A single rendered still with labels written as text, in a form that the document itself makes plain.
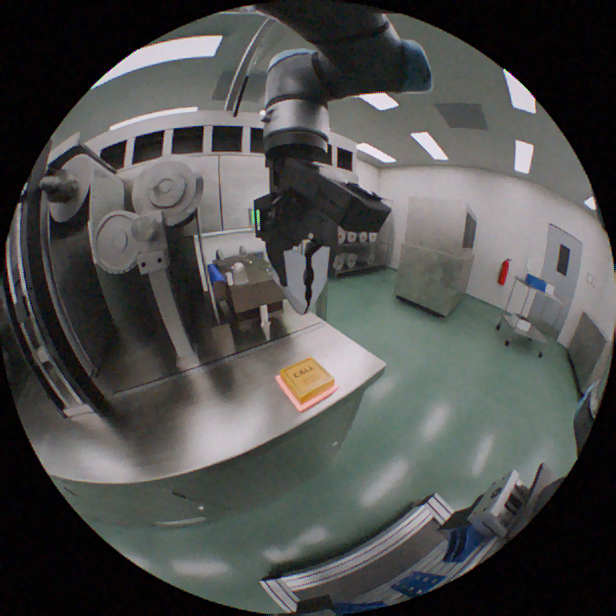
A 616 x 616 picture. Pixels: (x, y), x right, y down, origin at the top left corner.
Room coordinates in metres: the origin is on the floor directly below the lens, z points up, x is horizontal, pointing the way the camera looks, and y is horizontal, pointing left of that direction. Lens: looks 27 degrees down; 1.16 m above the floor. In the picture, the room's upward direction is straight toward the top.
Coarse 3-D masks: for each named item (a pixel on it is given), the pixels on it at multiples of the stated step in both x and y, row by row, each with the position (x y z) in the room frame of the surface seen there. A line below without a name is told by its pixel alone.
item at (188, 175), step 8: (152, 168) 0.28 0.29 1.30; (160, 168) 0.29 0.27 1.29; (176, 168) 0.31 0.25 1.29; (184, 168) 0.32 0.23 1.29; (144, 176) 0.27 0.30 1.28; (152, 176) 0.28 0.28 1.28; (184, 176) 0.32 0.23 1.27; (192, 176) 0.33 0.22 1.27; (144, 184) 0.27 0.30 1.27; (192, 184) 0.33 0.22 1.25; (144, 192) 0.27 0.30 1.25; (192, 192) 0.33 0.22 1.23; (144, 200) 0.27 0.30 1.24; (184, 200) 0.32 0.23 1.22; (144, 208) 0.27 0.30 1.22; (152, 208) 0.28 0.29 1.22; (160, 208) 0.29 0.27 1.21; (168, 208) 0.30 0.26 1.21; (176, 208) 0.31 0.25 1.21; (184, 208) 0.32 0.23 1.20; (168, 216) 0.30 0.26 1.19
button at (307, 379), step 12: (312, 360) 0.24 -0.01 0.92; (288, 372) 0.21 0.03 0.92; (300, 372) 0.21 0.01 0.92; (312, 372) 0.21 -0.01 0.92; (324, 372) 0.21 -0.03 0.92; (288, 384) 0.19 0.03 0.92; (300, 384) 0.18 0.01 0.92; (312, 384) 0.18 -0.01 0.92; (324, 384) 0.18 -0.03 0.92; (300, 396) 0.16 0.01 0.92; (312, 396) 0.17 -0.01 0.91
